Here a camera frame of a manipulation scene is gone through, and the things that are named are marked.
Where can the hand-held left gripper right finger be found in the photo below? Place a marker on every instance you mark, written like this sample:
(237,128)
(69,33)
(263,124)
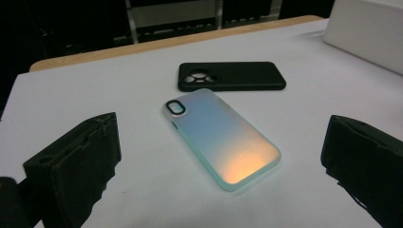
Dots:
(367,158)

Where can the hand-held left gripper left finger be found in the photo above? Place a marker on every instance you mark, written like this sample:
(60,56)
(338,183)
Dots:
(72,164)

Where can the white plastic storage box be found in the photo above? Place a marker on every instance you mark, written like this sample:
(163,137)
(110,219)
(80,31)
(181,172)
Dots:
(367,31)

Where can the black phone case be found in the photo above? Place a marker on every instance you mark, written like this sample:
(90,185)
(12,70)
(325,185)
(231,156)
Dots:
(244,76)

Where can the iridescent translucent phone case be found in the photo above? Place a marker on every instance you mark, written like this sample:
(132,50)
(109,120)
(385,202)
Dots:
(218,136)

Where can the white table mat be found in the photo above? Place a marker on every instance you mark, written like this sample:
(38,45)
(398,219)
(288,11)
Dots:
(95,82)

